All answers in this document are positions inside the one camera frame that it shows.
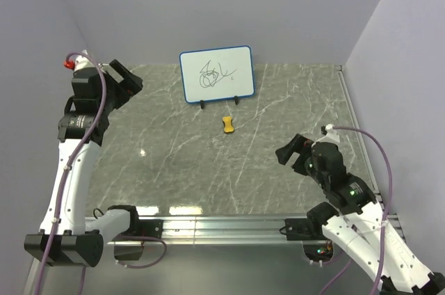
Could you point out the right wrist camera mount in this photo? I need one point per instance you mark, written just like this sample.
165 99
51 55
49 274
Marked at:
329 135

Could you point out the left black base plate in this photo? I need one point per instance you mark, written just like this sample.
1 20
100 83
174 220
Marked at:
149 228

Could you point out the blue framed whiteboard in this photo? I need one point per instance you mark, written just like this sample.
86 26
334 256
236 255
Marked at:
210 75

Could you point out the yellow eraser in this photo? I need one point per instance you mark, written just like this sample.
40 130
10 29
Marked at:
228 127

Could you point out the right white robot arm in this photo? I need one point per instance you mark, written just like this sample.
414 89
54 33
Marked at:
353 218

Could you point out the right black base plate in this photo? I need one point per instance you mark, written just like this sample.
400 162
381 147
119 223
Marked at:
300 229

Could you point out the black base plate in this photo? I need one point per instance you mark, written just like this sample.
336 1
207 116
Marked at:
149 228
300 229

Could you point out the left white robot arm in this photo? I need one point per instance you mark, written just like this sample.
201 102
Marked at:
65 237

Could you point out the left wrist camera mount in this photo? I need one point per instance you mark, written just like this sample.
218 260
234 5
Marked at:
75 61

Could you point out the aluminium front rail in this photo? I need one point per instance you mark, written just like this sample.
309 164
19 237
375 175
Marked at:
261 229

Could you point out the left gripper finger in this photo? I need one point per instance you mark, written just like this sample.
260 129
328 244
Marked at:
117 70
129 86

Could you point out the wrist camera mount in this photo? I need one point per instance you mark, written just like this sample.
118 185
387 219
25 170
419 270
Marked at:
75 61
329 135

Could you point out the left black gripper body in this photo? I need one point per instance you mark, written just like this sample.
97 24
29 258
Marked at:
112 96

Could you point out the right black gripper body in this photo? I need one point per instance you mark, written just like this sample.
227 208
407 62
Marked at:
319 175

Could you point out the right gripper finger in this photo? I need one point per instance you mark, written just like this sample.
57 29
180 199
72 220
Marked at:
295 146
303 165

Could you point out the wire whiteboard stand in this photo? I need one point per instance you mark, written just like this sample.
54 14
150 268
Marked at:
235 99

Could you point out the aluminium rail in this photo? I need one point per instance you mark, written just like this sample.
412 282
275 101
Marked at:
261 229
385 189

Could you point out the aluminium right side rail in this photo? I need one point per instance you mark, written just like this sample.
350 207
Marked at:
385 189

